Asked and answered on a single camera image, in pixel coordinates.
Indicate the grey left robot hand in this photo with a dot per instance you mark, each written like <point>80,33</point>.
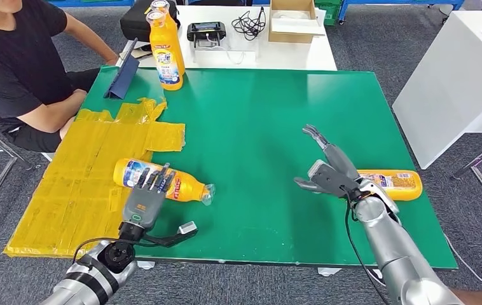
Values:
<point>142,206</point>

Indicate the person's left hand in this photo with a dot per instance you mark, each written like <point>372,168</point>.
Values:
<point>112,61</point>

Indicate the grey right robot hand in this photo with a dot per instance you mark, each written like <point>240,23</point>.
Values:
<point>340,160</point>

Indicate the orange detergent bottle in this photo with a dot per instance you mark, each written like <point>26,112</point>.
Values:
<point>177,42</point>
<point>401,185</point>
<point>186,187</point>
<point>165,54</point>

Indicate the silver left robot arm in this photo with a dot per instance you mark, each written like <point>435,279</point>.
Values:
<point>93,273</point>

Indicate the person's right forearm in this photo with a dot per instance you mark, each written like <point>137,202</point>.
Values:
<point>51,111</point>

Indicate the person's left forearm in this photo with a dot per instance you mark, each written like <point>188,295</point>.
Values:
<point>91,40</point>

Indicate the blue tablet case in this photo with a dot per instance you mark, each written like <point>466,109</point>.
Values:
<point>121,81</point>

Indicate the black smartphone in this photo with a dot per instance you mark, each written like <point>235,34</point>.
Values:
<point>142,52</point>

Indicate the black carrying case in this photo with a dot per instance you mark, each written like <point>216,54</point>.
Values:
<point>133,21</point>

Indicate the white table foot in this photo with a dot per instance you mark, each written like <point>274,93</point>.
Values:
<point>329,272</point>
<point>146,265</point>

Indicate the yellow taped sheet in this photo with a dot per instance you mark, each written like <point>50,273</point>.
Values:
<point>76,181</point>

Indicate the black handheld controller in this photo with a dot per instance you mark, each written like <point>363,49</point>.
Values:
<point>206,30</point>

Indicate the seated person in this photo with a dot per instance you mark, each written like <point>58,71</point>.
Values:
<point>13,59</point>

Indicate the open cardboard box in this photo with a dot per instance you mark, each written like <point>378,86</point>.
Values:
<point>292,35</point>

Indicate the white side table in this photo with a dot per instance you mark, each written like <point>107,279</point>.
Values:
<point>451,84</point>

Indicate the green plastic crate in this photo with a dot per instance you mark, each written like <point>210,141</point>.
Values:
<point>329,12</point>

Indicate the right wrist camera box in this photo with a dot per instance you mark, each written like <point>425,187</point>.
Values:
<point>329,179</point>

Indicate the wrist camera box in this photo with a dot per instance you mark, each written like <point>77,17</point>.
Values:
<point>329,179</point>
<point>187,228</point>

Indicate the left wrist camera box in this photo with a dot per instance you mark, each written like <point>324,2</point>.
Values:
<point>187,228</point>

